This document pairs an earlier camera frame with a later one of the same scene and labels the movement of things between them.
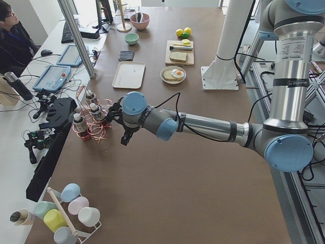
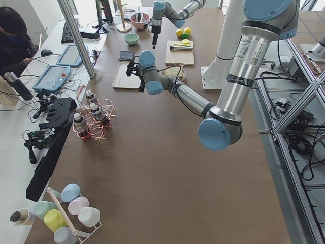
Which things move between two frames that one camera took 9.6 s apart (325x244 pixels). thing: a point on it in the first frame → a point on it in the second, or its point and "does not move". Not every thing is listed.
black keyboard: x=66 y=37 does not move
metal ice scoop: x=138 y=17 does not move
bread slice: x=178 y=56 → x=174 y=71
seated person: x=17 y=47 does not move
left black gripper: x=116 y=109 → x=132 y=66
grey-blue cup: x=64 y=235 does not move
